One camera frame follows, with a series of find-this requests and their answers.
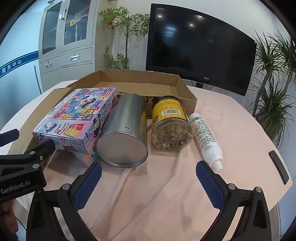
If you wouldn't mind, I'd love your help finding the silver metal tin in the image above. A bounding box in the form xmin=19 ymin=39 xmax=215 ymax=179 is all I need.
xmin=96 ymin=93 xmax=149 ymax=168

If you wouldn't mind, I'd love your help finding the grey metal cabinet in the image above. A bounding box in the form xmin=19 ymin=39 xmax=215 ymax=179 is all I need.
xmin=38 ymin=0 xmax=96 ymax=81

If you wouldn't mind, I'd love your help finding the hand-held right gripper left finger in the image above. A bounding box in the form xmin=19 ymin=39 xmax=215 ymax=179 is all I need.
xmin=26 ymin=162 xmax=102 ymax=241

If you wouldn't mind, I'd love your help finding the spiky palm plant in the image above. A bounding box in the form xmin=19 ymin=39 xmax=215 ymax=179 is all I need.
xmin=247 ymin=30 xmax=296 ymax=149

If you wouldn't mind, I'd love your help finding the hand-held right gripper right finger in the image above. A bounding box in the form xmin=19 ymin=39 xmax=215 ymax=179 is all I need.
xmin=196 ymin=161 xmax=272 ymax=241

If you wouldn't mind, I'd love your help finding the colourful board game box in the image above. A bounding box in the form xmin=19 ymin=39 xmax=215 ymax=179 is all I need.
xmin=32 ymin=88 xmax=118 ymax=167

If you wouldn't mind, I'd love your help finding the small black bar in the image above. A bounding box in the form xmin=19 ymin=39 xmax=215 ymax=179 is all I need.
xmin=269 ymin=150 xmax=290 ymax=185

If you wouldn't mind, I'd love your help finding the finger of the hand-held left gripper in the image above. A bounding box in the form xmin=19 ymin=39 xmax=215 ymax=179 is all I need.
xmin=0 ymin=139 xmax=56 ymax=172
xmin=0 ymin=129 xmax=19 ymax=147

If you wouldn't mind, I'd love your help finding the white spray bottle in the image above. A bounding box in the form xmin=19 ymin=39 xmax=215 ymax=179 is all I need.
xmin=188 ymin=113 xmax=224 ymax=172

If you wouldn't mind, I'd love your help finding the black flat screen monitor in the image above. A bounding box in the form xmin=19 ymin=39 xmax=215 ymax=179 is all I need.
xmin=145 ymin=3 xmax=258 ymax=96

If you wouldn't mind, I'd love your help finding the brown cardboard box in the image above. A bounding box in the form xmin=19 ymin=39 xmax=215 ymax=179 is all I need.
xmin=32 ymin=69 xmax=198 ymax=130

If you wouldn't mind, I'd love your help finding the yellow label plastic jar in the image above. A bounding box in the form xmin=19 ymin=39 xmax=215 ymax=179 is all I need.
xmin=151 ymin=95 xmax=194 ymax=151

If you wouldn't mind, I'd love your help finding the leafy green potted plant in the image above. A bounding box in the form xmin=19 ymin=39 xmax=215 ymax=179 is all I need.
xmin=99 ymin=7 xmax=151 ymax=70

